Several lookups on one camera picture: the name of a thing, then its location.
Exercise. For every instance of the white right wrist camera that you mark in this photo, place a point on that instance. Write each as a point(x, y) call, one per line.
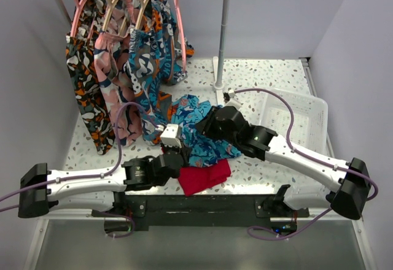
point(230, 99)

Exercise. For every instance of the white plastic basket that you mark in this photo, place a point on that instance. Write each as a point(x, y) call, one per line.
point(310, 118)

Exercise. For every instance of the black orange camo shorts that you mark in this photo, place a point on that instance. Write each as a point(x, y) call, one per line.
point(80, 43)

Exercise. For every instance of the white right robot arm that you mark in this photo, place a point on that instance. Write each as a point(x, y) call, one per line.
point(342, 186)

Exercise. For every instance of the pink navy patterned shorts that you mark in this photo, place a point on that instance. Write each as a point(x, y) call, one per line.
point(111, 64)

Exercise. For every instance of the blue patterned shorts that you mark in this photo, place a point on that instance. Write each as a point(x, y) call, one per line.
point(204, 151)

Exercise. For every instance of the pink plastic hanger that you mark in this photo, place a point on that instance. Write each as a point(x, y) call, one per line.
point(181, 35)

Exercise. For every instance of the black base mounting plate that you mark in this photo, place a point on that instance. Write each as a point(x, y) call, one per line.
point(196, 211)

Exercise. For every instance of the pink hanger far left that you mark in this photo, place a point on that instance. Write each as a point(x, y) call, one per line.
point(79, 5)

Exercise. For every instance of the red folded cloth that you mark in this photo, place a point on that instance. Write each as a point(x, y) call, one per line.
point(194, 180)

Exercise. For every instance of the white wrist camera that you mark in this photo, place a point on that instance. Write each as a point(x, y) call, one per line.
point(171, 135)
point(230, 99)

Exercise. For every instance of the wooden hanger left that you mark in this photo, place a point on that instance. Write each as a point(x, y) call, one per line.
point(109, 9)

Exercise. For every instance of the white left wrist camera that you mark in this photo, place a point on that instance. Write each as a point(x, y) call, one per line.
point(171, 135)

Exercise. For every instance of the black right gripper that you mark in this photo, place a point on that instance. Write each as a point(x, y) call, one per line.
point(205, 126)

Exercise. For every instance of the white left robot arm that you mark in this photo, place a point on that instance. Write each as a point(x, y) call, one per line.
point(44, 190)

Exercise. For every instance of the teal orange patterned shorts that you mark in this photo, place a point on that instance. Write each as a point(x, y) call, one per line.
point(155, 60)

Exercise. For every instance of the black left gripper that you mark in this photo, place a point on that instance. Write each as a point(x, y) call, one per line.
point(184, 150)

